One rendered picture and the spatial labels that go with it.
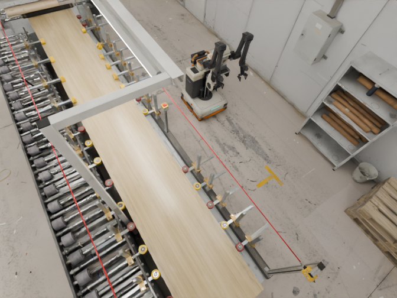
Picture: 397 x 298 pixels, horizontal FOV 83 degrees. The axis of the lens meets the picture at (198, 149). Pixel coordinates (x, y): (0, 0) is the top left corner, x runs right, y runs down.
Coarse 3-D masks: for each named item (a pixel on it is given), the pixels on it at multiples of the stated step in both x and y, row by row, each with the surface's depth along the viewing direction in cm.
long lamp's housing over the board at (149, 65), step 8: (96, 0) 162; (104, 8) 156; (104, 16) 159; (112, 16) 151; (112, 24) 152; (120, 24) 147; (120, 32) 147; (128, 40) 142; (136, 48) 137; (136, 56) 138; (144, 56) 133; (144, 64) 134; (152, 64) 130; (152, 72) 129; (160, 72) 128
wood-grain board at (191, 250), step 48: (48, 48) 349; (96, 48) 357; (96, 96) 306; (96, 144) 269; (144, 144) 273; (144, 192) 243; (192, 192) 247; (144, 240) 219; (192, 240) 222; (192, 288) 201; (240, 288) 204
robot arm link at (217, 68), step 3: (219, 48) 266; (225, 48) 272; (219, 51) 270; (222, 51) 271; (219, 54) 276; (222, 54) 276; (219, 57) 278; (222, 57) 280; (219, 60) 282; (216, 63) 289; (219, 63) 286; (216, 66) 292; (219, 66) 290; (216, 69) 294; (219, 69) 295; (216, 72) 297; (219, 72) 300
